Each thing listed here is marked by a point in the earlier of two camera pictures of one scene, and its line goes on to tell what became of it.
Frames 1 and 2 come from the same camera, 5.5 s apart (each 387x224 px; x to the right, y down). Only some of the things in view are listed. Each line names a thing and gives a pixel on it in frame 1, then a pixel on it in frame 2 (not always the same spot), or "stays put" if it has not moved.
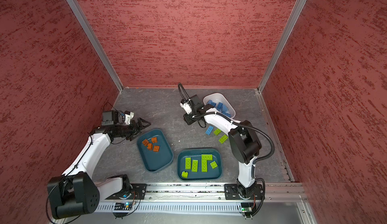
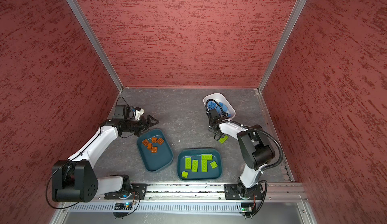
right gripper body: x=191 y=117 to x=212 y=129
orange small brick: x=145 y=142 stays put
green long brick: x=188 y=163 stays put
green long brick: x=207 y=157 stays put
